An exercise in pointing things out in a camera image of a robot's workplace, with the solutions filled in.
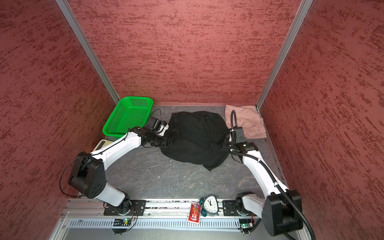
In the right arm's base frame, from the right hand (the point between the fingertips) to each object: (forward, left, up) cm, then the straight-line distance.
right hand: (221, 148), depth 84 cm
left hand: (+3, +31, -1) cm, 31 cm away
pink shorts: (+30, -26, -8) cm, 40 cm away
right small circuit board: (-35, -9, -12) cm, 38 cm away
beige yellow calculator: (+10, +76, -8) cm, 78 cm away
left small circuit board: (-33, +53, -12) cm, 63 cm away
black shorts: (+14, +14, -10) cm, 22 cm away
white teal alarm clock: (-28, +9, -7) cm, 30 cm away
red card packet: (-30, +16, -9) cm, 35 cm away
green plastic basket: (+38, +65, -8) cm, 76 cm away
